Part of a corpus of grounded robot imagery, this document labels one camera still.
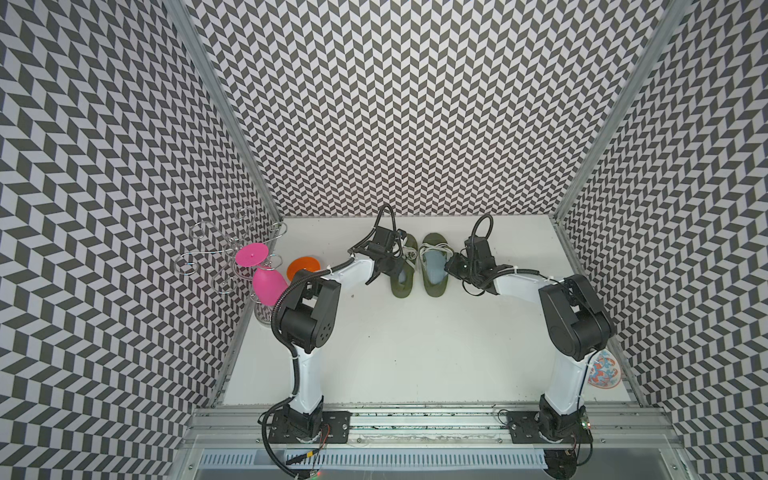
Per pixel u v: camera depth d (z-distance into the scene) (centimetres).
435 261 106
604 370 81
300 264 96
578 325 50
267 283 72
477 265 77
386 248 79
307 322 53
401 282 95
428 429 74
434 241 103
